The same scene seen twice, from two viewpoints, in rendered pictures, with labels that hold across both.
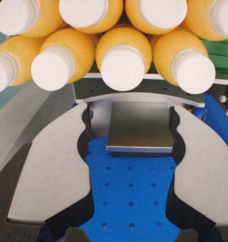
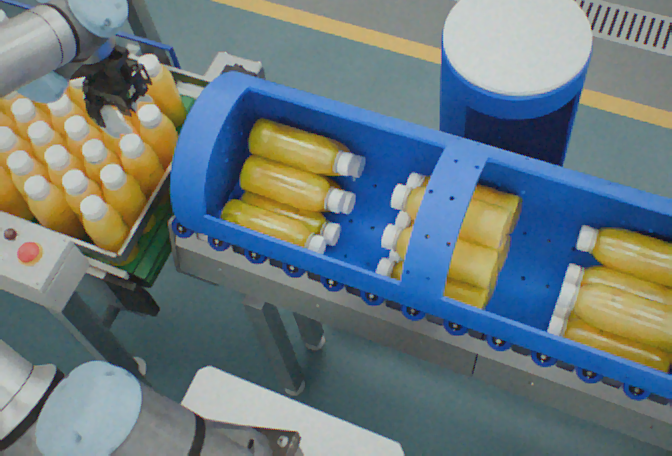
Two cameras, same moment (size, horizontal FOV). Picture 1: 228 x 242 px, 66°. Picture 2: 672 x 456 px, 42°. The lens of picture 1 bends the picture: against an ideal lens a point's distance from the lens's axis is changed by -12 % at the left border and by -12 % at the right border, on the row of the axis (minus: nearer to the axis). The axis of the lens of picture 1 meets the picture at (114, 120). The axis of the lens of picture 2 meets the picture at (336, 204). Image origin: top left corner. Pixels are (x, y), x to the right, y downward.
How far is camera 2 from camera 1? 151 cm
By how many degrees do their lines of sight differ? 55
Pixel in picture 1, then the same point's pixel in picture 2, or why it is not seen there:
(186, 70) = (143, 116)
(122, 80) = (133, 143)
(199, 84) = (153, 112)
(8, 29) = (77, 182)
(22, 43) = not seen: hidden behind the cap
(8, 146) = not seen: outside the picture
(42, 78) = (111, 177)
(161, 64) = (147, 136)
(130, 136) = not seen: hidden behind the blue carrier
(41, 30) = (93, 185)
